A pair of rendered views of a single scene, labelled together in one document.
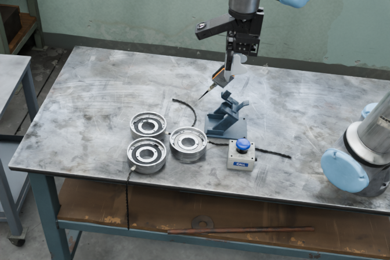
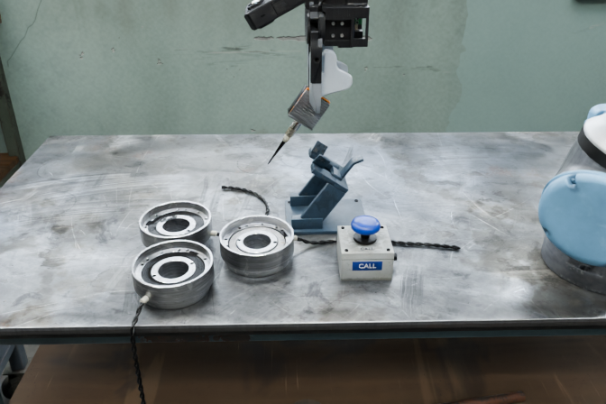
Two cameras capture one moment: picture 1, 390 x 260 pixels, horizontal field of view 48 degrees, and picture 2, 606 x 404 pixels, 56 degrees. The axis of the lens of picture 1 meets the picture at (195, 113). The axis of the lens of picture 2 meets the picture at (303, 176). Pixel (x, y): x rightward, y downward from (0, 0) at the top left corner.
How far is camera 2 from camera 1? 0.48 m
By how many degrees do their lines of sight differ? 14
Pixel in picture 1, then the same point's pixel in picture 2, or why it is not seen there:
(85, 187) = (67, 379)
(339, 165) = (587, 204)
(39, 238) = not seen: outside the picture
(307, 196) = (515, 309)
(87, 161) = (50, 301)
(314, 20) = (424, 113)
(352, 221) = (589, 373)
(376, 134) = not seen: outside the picture
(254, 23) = not seen: outside the picture
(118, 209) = not seen: outside the picture
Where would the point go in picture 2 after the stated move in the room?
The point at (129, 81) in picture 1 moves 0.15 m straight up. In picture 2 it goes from (143, 171) to (133, 95)
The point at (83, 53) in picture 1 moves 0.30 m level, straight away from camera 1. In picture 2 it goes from (63, 143) to (62, 98)
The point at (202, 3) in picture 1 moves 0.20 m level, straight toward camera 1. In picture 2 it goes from (262, 106) to (262, 124)
